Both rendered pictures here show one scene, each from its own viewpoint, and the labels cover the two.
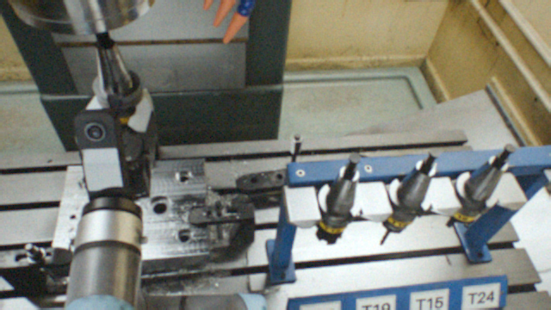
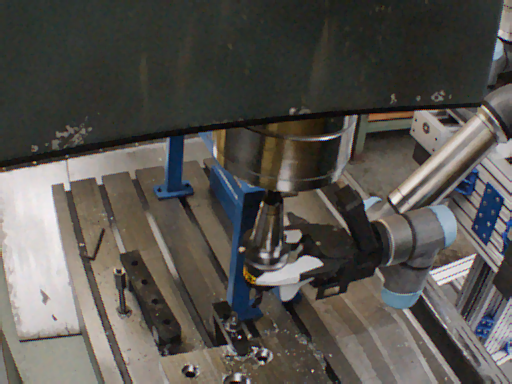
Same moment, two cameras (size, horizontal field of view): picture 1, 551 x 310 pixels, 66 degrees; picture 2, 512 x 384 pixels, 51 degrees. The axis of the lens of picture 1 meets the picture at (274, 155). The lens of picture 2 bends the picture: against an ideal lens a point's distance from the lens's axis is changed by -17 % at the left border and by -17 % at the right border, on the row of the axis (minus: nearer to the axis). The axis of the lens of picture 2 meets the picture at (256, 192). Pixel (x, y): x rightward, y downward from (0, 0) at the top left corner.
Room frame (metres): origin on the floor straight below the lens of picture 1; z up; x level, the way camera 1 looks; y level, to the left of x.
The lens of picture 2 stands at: (0.60, 0.83, 1.86)
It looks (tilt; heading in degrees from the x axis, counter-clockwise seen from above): 36 degrees down; 256
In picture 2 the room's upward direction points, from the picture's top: 7 degrees clockwise
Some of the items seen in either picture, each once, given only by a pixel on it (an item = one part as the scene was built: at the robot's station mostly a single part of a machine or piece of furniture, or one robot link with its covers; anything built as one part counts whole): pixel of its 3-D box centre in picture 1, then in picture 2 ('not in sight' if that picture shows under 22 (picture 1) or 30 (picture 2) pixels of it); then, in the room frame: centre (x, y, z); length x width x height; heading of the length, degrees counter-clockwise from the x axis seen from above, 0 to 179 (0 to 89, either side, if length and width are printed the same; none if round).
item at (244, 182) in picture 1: (291, 182); (150, 301); (0.57, -0.05, 0.93); 0.26 x 0.05 x 0.06; 108
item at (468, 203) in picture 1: (473, 193); not in sight; (0.40, -0.32, 1.21); 0.06 x 0.06 x 0.03
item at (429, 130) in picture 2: not in sight; (467, 127); (-0.39, -0.54, 1.07); 0.40 x 0.13 x 0.09; 14
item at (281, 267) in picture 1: (287, 227); (242, 262); (0.39, -0.04, 1.05); 0.10 x 0.05 x 0.30; 13
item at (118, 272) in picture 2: (294, 153); (121, 290); (0.63, -0.05, 0.96); 0.03 x 0.03 x 0.13
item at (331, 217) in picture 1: (338, 204); not in sight; (0.35, -0.10, 1.21); 0.06 x 0.06 x 0.03
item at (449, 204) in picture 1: (441, 195); not in sight; (0.38, -0.26, 1.21); 0.07 x 0.05 x 0.01; 13
